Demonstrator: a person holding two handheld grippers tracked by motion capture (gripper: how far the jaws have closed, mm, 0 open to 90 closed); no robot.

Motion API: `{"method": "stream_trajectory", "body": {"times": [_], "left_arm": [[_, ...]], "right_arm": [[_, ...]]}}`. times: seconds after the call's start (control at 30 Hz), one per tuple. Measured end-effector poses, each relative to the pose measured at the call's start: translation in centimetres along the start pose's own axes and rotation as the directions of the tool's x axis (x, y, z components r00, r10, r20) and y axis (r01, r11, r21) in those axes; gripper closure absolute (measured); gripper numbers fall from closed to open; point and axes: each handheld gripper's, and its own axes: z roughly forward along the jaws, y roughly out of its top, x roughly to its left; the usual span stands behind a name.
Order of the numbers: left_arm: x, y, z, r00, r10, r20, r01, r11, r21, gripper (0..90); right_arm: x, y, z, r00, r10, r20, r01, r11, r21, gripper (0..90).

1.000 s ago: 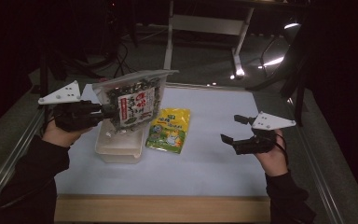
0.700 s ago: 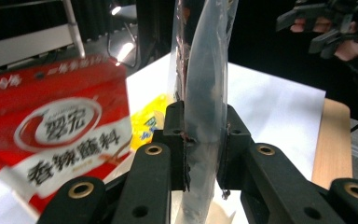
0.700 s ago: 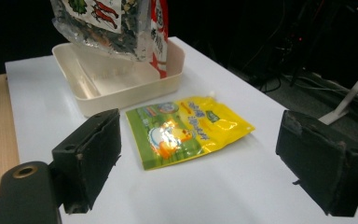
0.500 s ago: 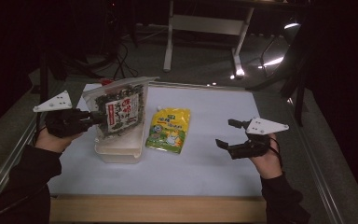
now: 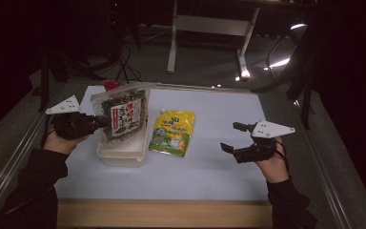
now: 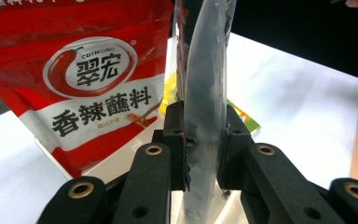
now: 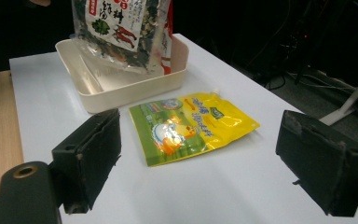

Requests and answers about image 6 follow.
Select yellow sauce pouch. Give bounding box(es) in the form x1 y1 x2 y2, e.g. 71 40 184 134
162 73 262 135

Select white two-compartment lunch box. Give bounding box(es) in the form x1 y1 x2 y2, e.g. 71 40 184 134
34 115 243 224

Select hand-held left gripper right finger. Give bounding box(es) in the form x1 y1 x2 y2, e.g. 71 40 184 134
216 104 255 190

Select red seasoning packet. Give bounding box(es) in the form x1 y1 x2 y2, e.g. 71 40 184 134
0 0 175 179

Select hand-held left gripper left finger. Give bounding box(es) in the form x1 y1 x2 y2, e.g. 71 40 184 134
151 101 190 191

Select clear dried seaweed packet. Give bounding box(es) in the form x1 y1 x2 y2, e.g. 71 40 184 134
172 0 238 224

